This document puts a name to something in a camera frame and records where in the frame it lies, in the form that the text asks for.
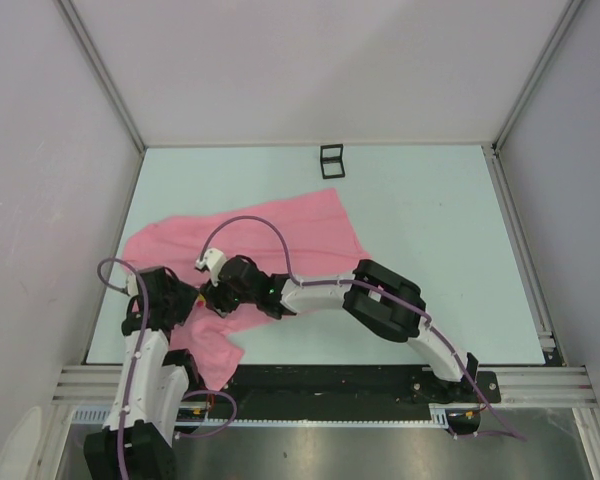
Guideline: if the white slotted cable duct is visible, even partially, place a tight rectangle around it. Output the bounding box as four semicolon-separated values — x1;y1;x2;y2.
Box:
71;406;480;435

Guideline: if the black square frame stand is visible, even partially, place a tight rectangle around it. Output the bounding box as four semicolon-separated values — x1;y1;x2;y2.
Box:
319;144;346;180

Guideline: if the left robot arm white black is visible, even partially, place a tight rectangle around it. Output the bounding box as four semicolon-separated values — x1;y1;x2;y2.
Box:
83;267;203;479

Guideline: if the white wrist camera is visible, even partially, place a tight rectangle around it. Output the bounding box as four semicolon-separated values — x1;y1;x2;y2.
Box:
124;273;140;297
195;248;227;274

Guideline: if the aluminium frame rail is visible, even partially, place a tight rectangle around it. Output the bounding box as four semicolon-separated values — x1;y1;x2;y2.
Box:
482;145;559;354
53;365;596;408

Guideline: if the left corner aluminium post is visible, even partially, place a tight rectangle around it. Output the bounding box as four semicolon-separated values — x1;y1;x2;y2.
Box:
53;0;147;156

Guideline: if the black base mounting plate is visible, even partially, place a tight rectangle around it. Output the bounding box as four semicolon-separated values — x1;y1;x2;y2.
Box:
169;364;501;424

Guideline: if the corner aluminium post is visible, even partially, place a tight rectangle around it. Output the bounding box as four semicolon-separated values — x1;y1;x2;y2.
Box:
53;0;147;156
491;0;588;152

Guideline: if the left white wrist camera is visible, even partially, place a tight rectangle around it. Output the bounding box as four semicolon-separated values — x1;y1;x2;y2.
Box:
124;273;140;297

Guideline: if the front aluminium frame rail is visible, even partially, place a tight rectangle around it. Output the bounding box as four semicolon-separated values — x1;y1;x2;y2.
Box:
53;365;596;408

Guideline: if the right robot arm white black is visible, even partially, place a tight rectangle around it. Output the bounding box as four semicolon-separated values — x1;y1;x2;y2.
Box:
196;248;478;402

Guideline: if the right corner aluminium post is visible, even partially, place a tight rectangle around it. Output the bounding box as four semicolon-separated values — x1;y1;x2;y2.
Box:
491;0;588;152

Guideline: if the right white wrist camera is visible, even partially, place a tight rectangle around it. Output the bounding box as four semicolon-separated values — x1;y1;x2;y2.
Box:
195;248;227;274

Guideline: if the right aluminium frame rail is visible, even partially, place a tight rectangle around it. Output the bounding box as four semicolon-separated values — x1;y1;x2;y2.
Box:
482;145;559;354

